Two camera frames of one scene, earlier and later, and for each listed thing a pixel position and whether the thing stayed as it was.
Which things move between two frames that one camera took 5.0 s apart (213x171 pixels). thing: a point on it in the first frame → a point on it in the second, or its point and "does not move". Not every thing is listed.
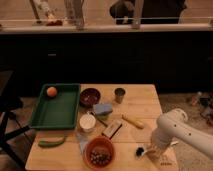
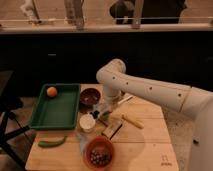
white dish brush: (140, 151) → (121, 101)
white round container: (87, 123) does not move
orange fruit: (51, 91) does not move
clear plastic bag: (82, 138) does not move
